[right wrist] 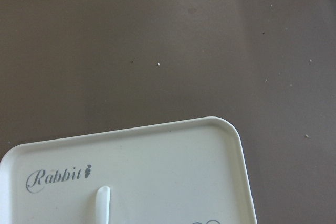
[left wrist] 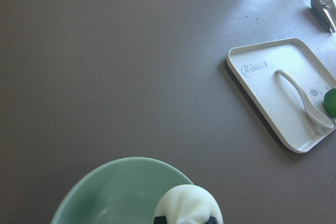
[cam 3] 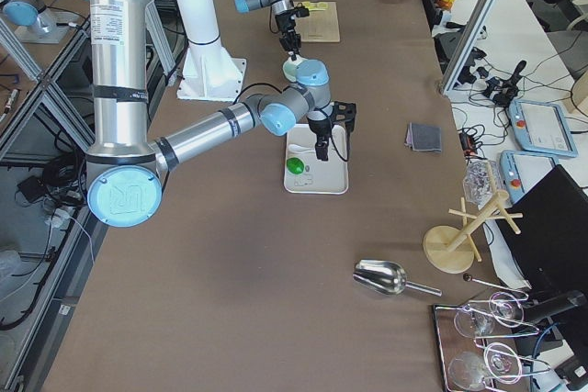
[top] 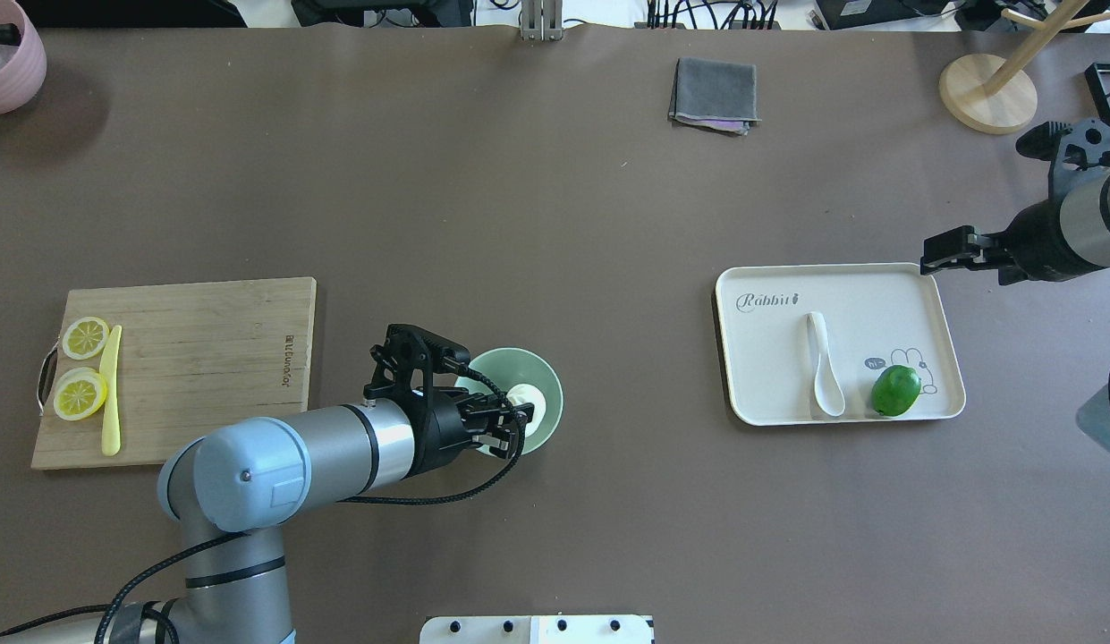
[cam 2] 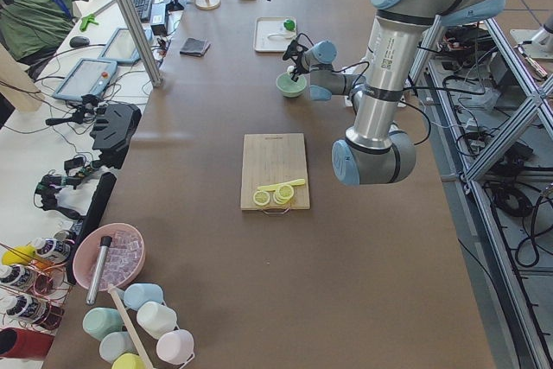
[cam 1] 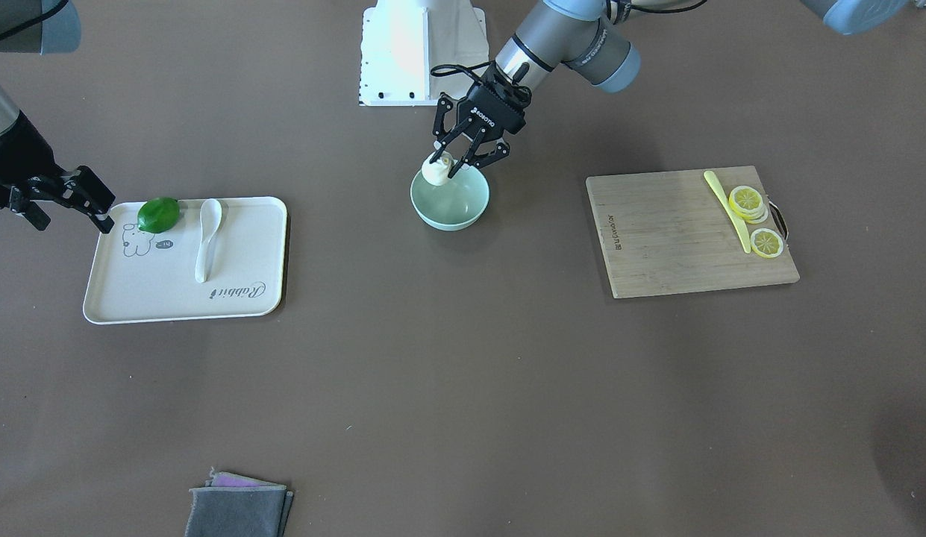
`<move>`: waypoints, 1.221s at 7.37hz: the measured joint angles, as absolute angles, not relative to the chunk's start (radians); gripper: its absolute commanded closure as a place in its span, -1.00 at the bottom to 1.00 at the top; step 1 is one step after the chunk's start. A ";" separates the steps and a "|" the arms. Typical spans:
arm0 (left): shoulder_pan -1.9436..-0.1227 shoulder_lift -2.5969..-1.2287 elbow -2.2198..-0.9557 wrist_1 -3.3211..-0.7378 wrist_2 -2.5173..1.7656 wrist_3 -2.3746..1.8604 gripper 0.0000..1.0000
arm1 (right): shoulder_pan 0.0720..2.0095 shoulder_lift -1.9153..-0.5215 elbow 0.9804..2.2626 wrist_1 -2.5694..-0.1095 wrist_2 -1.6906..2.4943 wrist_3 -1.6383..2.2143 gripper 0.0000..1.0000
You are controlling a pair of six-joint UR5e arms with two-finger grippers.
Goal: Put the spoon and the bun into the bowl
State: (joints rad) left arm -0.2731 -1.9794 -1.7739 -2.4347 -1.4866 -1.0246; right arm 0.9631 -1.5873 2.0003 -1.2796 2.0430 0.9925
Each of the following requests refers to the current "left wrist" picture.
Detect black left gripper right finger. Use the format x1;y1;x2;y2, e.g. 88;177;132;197
205;217;218;224

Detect metal scoop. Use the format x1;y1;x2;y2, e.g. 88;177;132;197
310;0;335;33

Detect white steamed bun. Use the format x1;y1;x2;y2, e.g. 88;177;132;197
153;185;224;223

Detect cream rabbit tray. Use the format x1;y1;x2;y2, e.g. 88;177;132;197
226;38;335;153

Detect white ceramic spoon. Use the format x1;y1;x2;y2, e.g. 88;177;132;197
275;69;334;130

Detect light green bowl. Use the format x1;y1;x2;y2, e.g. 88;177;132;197
51;157;191;223

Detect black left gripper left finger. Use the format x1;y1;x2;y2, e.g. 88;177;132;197
153;216;167;224

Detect green lime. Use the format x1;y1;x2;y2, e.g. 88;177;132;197
323;88;336;118

